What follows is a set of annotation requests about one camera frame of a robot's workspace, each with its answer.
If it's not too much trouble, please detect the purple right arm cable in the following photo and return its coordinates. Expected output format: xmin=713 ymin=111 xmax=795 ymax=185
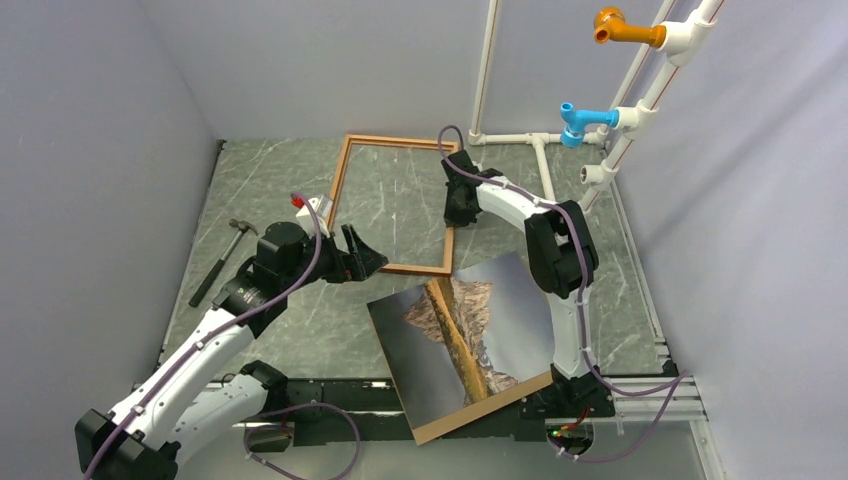
xmin=437 ymin=125 xmax=690 ymax=465

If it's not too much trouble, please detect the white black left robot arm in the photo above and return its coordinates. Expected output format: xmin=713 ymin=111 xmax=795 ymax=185
xmin=74 ymin=222 xmax=389 ymax=479

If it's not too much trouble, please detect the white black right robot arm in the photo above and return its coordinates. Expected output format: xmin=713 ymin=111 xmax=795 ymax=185
xmin=441 ymin=150 xmax=615 ymax=418

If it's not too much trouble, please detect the black handled claw hammer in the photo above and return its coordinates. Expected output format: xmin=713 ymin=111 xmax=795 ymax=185
xmin=188 ymin=218 xmax=258 ymax=308

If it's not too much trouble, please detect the white PVC pipe rack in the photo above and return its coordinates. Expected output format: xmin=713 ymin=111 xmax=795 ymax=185
xmin=466 ymin=1 xmax=723 ymax=211

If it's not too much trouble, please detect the brown backing board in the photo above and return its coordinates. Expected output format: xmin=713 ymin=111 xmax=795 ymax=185
xmin=410 ymin=264 xmax=558 ymax=446

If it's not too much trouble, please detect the wooden picture frame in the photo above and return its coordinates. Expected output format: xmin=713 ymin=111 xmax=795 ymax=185
xmin=326 ymin=134 xmax=455 ymax=277

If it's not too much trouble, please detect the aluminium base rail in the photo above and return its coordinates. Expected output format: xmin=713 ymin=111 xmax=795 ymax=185
xmin=105 ymin=377 xmax=727 ymax=480

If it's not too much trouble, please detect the glossy mountain landscape photo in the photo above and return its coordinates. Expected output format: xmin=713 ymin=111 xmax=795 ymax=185
xmin=366 ymin=250 xmax=556 ymax=432

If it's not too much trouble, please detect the orange pipe elbow fitting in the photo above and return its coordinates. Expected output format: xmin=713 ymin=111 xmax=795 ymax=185
xmin=593 ymin=6 xmax=667 ymax=48

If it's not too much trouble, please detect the blue pipe elbow fitting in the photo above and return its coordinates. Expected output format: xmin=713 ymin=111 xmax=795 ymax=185
xmin=560 ymin=102 xmax=620 ymax=148

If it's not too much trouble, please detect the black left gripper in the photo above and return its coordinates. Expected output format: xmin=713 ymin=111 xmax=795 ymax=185
xmin=282 ymin=223 xmax=388 ymax=293

